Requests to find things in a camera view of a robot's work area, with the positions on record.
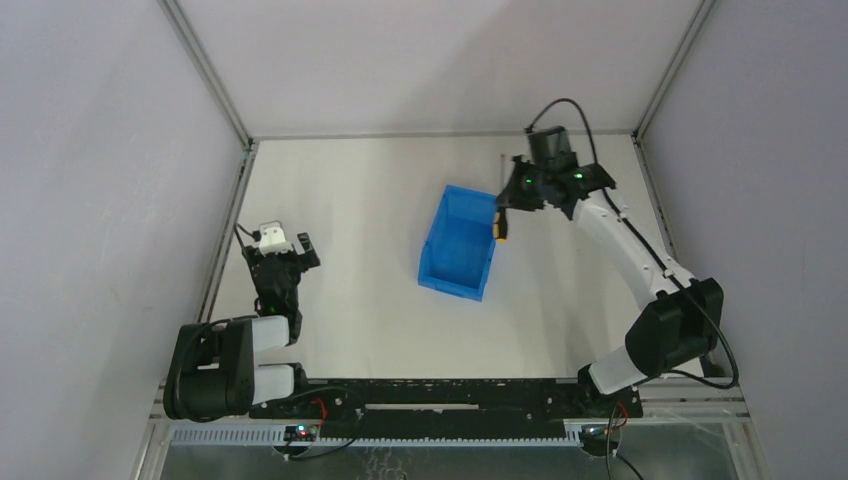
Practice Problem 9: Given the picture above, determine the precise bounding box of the black yellow handled screwdriver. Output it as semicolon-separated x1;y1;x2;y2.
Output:
491;154;510;244

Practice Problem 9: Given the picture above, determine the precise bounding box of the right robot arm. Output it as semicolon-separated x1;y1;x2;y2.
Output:
493;126;723;396

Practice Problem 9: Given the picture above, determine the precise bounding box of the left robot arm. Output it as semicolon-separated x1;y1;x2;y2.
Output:
163;224;320;423

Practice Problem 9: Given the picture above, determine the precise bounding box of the blue plastic storage bin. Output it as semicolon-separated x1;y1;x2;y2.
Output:
417;185;496;302

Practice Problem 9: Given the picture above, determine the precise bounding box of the small green circuit board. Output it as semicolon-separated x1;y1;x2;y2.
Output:
283;425;320;443

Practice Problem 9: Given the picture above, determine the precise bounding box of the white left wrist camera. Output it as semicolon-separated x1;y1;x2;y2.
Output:
258;221;294;256

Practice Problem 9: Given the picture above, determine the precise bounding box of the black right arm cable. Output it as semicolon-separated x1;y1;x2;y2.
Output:
526;97;740;480

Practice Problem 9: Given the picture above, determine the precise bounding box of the aluminium frame front rail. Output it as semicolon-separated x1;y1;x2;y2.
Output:
148;377;753;448

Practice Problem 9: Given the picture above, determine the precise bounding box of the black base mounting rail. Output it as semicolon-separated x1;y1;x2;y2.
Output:
248;378;644;441

